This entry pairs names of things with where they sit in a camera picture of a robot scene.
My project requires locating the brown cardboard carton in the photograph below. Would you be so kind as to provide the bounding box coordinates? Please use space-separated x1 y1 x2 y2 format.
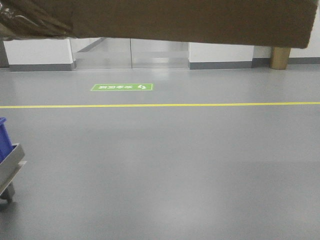
0 0 319 49

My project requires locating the brown cylindrical post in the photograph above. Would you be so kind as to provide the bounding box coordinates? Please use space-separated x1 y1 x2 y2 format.
269 47 291 70

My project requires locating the blue plastic bin left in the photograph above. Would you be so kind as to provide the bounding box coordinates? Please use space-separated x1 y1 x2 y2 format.
0 117 13 162

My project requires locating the green floor sign sticker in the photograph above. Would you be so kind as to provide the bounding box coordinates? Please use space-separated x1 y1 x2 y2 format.
91 83 153 92

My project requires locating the metal cart with caster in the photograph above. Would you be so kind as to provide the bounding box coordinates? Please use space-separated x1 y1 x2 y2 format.
0 143 27 204

